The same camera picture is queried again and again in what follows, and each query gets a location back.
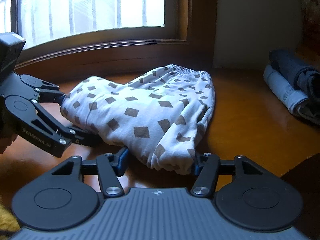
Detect white patterned pyjama pants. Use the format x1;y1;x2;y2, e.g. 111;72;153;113
61;64;215;175

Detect person left hand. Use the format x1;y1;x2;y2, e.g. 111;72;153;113
0;133;17;154

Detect dark chair back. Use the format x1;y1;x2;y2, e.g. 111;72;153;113
281;153;320;239

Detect rolled light blue towel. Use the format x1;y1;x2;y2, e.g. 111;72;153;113
263;64;308;116

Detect yellow fuzzy rug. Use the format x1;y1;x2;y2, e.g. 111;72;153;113
0;199;20;239

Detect dark navy folded garment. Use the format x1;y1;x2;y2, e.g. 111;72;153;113
269;49;319;124

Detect black camera box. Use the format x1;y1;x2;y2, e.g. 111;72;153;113
0;32;26;81

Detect window with grey frame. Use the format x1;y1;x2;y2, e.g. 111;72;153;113
1;0;188;65

